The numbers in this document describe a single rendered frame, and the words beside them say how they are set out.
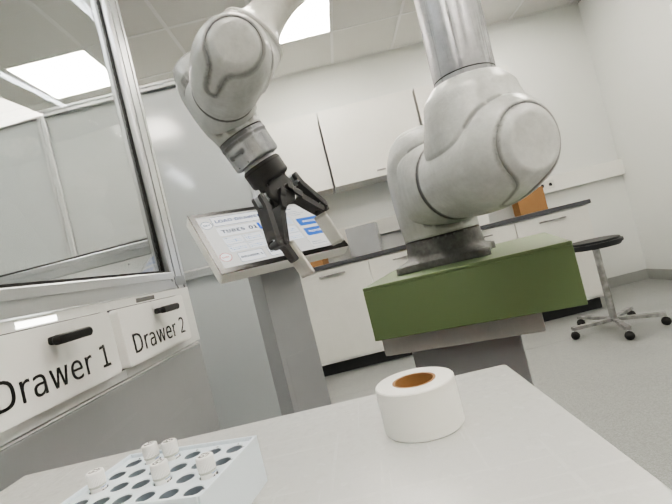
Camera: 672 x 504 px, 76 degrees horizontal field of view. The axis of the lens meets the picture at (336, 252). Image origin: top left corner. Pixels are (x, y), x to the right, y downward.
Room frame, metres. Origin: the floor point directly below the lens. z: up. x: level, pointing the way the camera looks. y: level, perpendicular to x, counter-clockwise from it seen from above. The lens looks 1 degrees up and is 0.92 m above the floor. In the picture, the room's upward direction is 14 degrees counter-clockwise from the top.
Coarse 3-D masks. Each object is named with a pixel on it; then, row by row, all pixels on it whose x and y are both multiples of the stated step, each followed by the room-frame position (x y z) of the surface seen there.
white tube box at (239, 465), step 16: (192, 448) 0.36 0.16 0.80; (208, 448) 0.36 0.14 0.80; (224, 448) 0.35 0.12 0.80; (240, 448) 0.35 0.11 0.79; (256, 448) 0.35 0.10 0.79; (128, 464) 0.37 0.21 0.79; (144, 464) 0.36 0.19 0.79; (176, 464) 0.34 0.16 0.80; (192, 464) 0.33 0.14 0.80; (224, 464) 0.32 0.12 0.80; (240, 464) 0.32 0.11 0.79; (256, 464) 0.34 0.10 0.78; (112, 480) 0.34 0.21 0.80; (128, 480) 0.33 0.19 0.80; (144, 480) 0.32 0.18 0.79; (176, 480) 0.31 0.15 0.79; (192, 480) 0.30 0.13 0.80; (208, 480) 0.30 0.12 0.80; (224, 480) 0.30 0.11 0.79; (240, 480) 0.31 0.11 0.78; (256, 480) 0.33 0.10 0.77; (80, 496) 0.32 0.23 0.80; (96, 496) 0.32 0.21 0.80; (112, 496) 0.31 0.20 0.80; (128, 496) 0.31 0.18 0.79; (144, 496) 0.30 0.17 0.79; (160, 496) 0.29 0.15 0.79; (176, 496) 0.28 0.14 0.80; (192, 496) 0.27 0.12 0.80; (208, 496) 0.28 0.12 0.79; (224, 496) 0.29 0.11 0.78; (240, 496) 0.31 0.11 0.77
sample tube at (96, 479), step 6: (96, 468) 0.33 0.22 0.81; (102, 468) 0.33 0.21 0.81; (90, 474) 0.32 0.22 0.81; (96, 474) 0.32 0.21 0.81; (102, 474) 0.33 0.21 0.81; (90, 480) 0.32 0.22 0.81; (96, 480) 0.32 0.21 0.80; (102, 480) 0.33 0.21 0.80; (90, 486) 0.32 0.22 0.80; (96, 486) 0.32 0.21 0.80; (102, 486) 0.33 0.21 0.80; (90, 492) 0.32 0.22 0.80; (96, 492) 0.32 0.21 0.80
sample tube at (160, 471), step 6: (156, 462) 0.31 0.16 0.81; (162, 462) 0.31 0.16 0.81; (150, 468) 0.31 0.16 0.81; (156, 468) 0.31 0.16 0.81; (162, 468) 0.31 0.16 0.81; (168, 468) 0.31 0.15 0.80; (156, 474) 0.31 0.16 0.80; (162, 474) 0.31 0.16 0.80; (168, 474) 0.31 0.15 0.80; (156, 480) 0.31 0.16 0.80; (162, 480) 0.31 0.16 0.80; (168, 480) 0.31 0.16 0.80
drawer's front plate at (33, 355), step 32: (96, 320) 0.72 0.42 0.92; (0, 352) 0.53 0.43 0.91; (32, 352) 0.58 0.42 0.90; (64, 352) 0.63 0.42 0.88; (96, 352) 0.71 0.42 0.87; (32, 384) 0.56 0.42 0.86; (64, 384) 0.62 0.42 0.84; (96, 384) 0.69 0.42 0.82; (0, 416) 0.51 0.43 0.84; (32, 416) 0.55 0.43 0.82
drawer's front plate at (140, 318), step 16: (144, 304) 0.89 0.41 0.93; (160, 304) 0.96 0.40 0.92; (112, 320) 0.79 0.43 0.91; (128, 320) 0.82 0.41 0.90; (144, 320) 0.88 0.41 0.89; (160, 320) 0.94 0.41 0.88; (176, 320) 1.02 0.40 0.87; (128, 336) 0.81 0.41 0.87; (176, 336) 1.00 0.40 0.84; (128, 352) 0.79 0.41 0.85; (144, 352) 0.85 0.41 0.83; (160, 352) 0.91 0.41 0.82
